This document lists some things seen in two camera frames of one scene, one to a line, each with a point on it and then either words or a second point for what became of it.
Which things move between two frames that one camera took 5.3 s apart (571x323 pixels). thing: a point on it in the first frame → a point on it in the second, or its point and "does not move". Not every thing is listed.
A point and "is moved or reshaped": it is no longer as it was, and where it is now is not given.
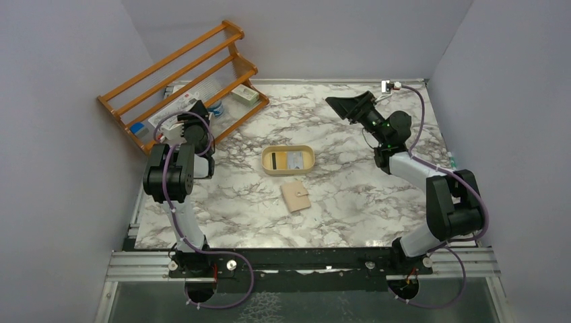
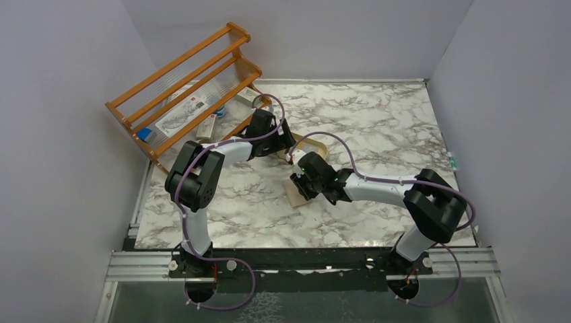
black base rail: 303,270 does not move
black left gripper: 190,120 → 282,141
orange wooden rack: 207,72 is moved or reshaped
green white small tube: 452,163 does not move
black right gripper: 345,106 → 299,182
